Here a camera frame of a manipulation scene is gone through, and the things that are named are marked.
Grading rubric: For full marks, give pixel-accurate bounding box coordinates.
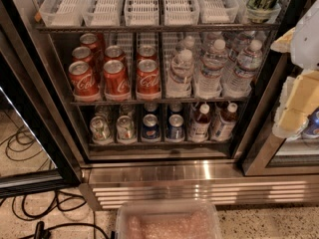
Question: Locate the second row right cola can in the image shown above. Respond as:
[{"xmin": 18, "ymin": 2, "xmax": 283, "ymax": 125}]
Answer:
[{"xmin": 137, "ymin": 45, "xmax": 158, "ymax": 61}]

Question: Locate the silver green can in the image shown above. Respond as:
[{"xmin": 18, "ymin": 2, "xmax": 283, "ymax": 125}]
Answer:
[
  {"xmin": 90, "ymin": 116, "xmax": 113, "ymax": 145},
  {"xmin": 117, "ymin": 116, "xmax": 137, "ymax": 144}
]

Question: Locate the front left water bottle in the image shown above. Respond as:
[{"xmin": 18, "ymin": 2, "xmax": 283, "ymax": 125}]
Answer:
[{"xmin": 166, "ymin": 49, "xmax": 194, "ymax": 98}]

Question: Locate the front middle cola can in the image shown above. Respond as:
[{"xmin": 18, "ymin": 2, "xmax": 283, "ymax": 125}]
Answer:
[{"xmin": 104, "ymin": 60, "xmax": 130, "ymax": 101}]

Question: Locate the left blue pepsi can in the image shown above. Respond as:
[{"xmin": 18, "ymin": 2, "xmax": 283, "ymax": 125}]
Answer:
[{"xmin": 142, "ymin": 114, "xmax": 160, "ymax": 141}]

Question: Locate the left silver green can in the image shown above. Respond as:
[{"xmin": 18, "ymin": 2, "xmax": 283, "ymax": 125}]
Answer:
[{"xmin": 90, "ymin": 116, "xmax": 113, "ymax": 145}]

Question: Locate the front right water bottle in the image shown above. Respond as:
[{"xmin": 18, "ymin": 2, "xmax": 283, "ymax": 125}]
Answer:
[{"xmin": 222, "ymin": 40, "xmax": 263, "ymax": 98}]

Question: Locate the right tea bottle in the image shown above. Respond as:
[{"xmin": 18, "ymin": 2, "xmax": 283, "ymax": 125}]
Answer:
[{"xmin": 211, "ymin": 103, "xmax": 238, "ymax": 141}]

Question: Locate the clear plastic bin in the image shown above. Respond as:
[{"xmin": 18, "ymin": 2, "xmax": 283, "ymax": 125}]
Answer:
[{"xmin": 115, "ymin": 199, "xmax": 222, "ymax": 239}]

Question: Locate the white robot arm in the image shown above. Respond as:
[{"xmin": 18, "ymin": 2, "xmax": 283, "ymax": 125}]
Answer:
[{"xmin": 271, "ymin": 0, "xmax": 319, "ymax": 138}]

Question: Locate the blue pepsi can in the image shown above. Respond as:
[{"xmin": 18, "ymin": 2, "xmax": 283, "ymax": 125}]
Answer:
[
  {"xmin": 166, "ymin": 115, "xmax": 184, "ymax": 142},
  {"xmin": 142, "ymin": 114, "xmax": 160, "ymax": 141}
]

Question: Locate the second row left cola can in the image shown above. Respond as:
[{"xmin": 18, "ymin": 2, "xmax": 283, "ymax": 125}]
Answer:
[{"xmin": 72, "ymin": 46, "xmax": 96, "ymax": 68}]

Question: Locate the right blue pepsi can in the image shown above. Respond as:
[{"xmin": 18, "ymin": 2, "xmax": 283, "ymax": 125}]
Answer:
[{"xmin": 166, "ymin": 115, "xmax": 184, "ymax": 142}]

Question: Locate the water bottle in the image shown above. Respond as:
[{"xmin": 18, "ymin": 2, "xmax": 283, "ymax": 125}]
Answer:
[
  {"xmin": 222, "ymin": 40, "xmax": 263, "ymax": 98},
  {"xmin": 195, "ymin": 39, "xmax": 228, "ymax": 99},
  {"xmin": 166, "ymin": 49, "xmax": 194, "ymax": 98},
  {"xmin": 175, "ymin": 36, "xmax": 195, "ymax": 53}
]

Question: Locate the closed right fridge door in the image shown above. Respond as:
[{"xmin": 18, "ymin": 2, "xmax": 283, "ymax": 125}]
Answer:
[{"xmin": 241, "ymin": 52, "xmax": 319, "ymax": 176}]

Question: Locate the second row middle cola can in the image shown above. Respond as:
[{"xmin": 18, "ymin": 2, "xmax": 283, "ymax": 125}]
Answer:
[{"xmin": 104, "ymin": 45, "xmax": 127, "ymax": 64}]

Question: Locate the back left cola can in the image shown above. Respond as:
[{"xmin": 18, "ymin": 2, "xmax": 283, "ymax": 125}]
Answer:
[{"xmin": 80, "ymin": 33, "xmax": 102, "ymax": 54}]

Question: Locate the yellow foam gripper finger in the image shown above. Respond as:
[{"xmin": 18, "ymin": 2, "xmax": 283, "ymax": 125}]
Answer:
[
  {"xmin": 270, "ymin": 28, "xmax": 295, "ymax": 53},
  {"xmin": 272, "ymin": 70, "xmax": 319, "ymax": 138}
]

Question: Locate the left tea bottle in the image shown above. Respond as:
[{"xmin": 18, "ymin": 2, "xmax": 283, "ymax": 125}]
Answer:
[{"xmin": 188, "ymin": 103, "xmax": 211, "ymax": 142}]

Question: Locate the open glass fridge door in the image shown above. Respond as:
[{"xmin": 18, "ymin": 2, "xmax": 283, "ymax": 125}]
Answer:
[{"xmin": 0, "ymin": 2, "xmax": 80, "ymax": 197}]

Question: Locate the tea bottle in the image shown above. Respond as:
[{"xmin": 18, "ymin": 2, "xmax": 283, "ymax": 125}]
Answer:
[
  {"xmin": 188, "ymin": 103, "xmax": 211, "ymax": 142},
  {"xmin": 211, "ymin": 103, "xmax": 238, "ymax": 141}
]

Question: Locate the front left cola can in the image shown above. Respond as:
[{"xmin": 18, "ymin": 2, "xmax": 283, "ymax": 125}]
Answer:
[{"xmin": 68, "ymin": 61, "xmax": 101, "ymax": 102}]

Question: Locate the front right cola can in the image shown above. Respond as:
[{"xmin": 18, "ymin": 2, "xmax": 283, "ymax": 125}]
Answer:
[{"xmin": 136, "ymin": 59, "xmax": 160, "ymax": 100}]

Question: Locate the front middle water bottle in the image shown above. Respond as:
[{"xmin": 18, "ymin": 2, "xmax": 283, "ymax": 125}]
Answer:
[{"xmin": 195, "ymin": 39, "xmax": 228, "ymax": 99}]

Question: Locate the second row cola can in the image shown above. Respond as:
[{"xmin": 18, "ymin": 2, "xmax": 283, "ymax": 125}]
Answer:
[
  {"xmin": 72, "ymin": 46, "xmax": 96, "ymax": 68},
  {"xmin": 137, "ymin": 45, "xmax": 158, "ymax": 61},
  {"xmin": 104, "ymin": 45, "xmax": 127, "ymax": 64}
]

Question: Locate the back left water bottle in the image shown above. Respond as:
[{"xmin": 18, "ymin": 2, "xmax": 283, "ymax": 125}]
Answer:
[{"xmin": 175, "ymin": 36, "xmax": 195, "ymax": 53}]

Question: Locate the right silver green can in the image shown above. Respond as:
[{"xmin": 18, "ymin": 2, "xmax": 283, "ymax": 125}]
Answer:
[{"xmin": 117, "ymin": 116, "xmax": 137, "ymax": 144}]

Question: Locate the blue can behind glass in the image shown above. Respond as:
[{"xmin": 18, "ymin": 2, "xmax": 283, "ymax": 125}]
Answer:
[{"xmin": 302, "ymin": 108, "xmax": 319, "ymax": 139}]

